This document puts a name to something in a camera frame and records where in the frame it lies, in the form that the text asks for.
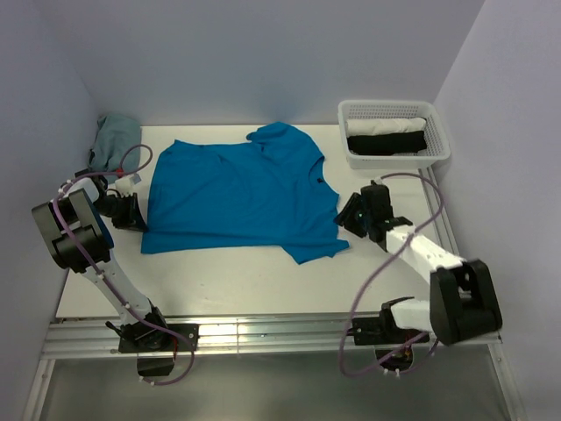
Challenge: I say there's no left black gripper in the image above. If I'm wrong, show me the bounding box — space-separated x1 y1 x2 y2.
93 192 148 232

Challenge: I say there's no bright blue t-shirt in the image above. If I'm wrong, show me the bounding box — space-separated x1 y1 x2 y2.
141 122 350 264

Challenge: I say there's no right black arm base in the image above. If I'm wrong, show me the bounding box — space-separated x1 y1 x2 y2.
346 296 421 376

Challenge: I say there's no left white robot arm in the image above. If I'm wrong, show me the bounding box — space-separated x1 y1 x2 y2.
32 170 171 350

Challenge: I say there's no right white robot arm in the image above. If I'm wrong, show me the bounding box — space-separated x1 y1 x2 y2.
335 183 503 346

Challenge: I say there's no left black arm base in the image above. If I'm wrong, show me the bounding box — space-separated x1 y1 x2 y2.
105 310 200 378

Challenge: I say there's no black rolled t-shirt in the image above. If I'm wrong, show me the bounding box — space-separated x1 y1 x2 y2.
347 131 427 156

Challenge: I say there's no grey-blue crumpled t-shirt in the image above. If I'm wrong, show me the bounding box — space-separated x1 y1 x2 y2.
88 113 141 172

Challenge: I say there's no white rolled t-shirt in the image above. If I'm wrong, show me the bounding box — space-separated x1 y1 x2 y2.
345 118 427 136

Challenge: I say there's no white perforated plastic basket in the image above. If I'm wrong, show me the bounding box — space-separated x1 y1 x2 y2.
338 100 451 169

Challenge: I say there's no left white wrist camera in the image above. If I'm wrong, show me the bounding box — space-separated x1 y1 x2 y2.
114 168 141 197

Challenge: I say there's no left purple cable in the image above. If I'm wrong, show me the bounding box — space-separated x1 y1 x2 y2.
54 143 196 388

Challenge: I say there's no purple cable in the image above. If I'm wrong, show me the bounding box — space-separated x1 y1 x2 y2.
54 143 196 388
338 171 446 379

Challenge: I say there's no aluminium front rail frame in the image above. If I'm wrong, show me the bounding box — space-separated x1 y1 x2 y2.
24 314 524 420

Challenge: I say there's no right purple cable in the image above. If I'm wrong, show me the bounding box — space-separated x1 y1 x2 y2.
338 171 446 379

